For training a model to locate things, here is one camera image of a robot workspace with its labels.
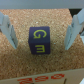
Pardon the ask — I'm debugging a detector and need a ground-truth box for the purple block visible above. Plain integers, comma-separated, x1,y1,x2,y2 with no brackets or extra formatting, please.
28,25,51,56

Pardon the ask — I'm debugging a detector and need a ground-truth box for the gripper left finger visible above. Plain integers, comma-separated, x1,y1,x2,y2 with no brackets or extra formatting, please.
0,12,18,52

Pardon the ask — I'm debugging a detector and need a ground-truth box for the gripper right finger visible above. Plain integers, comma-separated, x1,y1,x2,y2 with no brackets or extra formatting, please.
64,12,84,52

